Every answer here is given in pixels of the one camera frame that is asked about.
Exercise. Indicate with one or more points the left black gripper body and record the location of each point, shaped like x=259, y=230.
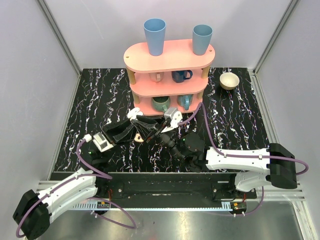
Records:
x=110, y=132

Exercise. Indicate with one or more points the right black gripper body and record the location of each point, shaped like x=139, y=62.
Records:
x=156, y=132

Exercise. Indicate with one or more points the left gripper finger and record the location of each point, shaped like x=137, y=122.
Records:
x=116, y=128
x=126, y=136

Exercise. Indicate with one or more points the white earbud charging case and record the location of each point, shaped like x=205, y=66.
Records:
x=133, y=113

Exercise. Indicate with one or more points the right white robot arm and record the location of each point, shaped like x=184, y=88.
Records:
x=273, y=165

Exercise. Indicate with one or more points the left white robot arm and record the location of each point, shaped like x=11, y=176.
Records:
x=36, y=211

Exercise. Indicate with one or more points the green ceramic mug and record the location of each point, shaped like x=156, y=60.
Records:
x=161, y=103

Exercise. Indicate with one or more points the light blue butterfly mug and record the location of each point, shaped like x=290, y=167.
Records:
x=185, y=101

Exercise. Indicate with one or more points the pink three-tier wooden shelf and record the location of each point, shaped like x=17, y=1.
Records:
x=177, y=56

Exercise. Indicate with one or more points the beige mug on shelf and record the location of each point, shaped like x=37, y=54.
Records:
x=156, y=76

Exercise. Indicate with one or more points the dark blue faceted mug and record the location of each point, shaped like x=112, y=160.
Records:
x=181, y=75

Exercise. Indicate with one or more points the cream ceramic bowl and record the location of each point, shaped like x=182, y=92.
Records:
x=229, y=80

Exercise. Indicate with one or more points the left blue plastic cup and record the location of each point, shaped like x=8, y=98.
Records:
x=155, y=29

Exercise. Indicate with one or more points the blue plastic cup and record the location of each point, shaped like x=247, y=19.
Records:
x=201, y=37
x=155, y=29

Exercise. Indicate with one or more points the right blue plastic cup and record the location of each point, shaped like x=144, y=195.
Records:
x=201, y=37

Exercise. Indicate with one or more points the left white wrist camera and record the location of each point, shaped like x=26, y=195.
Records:
x=100, y=141

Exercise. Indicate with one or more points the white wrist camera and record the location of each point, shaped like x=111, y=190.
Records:
x=173, y=116
x=100, y=141

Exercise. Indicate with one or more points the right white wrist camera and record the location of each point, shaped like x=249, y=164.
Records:
x=173, y=116

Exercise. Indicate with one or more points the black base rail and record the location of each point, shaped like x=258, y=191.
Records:
x=212, y=185

